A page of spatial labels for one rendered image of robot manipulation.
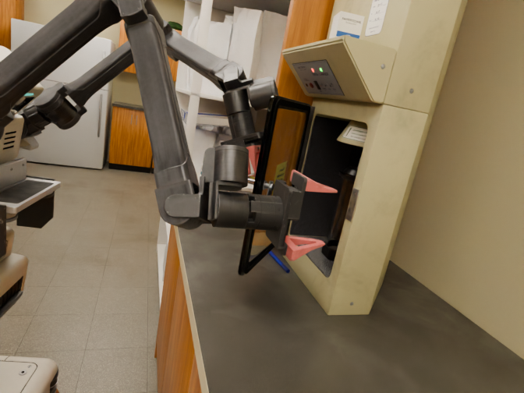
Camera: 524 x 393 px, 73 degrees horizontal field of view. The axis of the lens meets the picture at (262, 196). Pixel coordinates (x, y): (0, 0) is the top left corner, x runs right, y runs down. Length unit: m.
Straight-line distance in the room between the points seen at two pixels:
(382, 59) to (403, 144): 0.18
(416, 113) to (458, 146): 0.41
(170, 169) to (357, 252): 0.45
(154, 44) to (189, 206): 0.30
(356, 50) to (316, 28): 0.39
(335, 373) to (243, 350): 0.17
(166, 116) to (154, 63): 0.10
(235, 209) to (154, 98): 0.23
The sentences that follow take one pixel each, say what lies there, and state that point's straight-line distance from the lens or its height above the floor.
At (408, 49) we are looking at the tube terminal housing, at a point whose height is 1.51.
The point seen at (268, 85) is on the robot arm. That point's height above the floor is 1.41.
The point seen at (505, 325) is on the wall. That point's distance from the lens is 1.08.
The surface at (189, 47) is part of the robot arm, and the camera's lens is 1.07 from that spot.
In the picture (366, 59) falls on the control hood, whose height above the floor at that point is 1.48.
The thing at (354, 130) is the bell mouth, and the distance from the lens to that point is 0.86.
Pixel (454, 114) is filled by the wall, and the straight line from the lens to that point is 1.22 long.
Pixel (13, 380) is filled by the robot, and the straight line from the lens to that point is 1.66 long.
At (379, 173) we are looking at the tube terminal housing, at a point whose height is 1.28.
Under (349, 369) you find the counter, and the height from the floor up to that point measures 0.94.
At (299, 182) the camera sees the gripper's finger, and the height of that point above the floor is 1.26.
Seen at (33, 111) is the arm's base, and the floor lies 1.22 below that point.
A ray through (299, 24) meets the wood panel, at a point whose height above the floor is 1.59.
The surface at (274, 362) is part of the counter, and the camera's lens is 0.69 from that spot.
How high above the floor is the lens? 1.37
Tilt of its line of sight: 15 degrees down
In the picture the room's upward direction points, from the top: 11 degrees clockwise
